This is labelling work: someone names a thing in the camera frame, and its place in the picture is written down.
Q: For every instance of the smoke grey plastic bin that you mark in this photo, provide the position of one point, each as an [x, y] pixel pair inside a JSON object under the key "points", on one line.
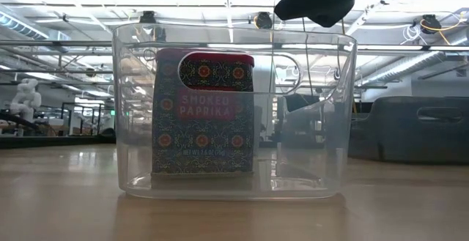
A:
{"points": [[403, 135]]}

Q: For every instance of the clear plastic bin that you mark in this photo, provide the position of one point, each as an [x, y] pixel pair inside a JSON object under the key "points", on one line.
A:
{"points": [[128, 160]]}

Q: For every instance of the silver ventilation duct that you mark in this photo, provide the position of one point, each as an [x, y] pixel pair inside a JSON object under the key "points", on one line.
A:
{"points": [[403, 67]]}

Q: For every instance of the red lid smoked paprika tin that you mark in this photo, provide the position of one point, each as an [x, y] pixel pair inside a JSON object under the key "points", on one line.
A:
{"points": [[201, 131]]}

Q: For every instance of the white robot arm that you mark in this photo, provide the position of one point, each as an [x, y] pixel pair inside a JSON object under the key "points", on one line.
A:
{"points": [[25, 98]]}

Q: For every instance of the black ceiling device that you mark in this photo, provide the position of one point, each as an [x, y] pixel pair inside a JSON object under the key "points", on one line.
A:
{"points": [[147, 17], [264, 20], [429, 23]]}

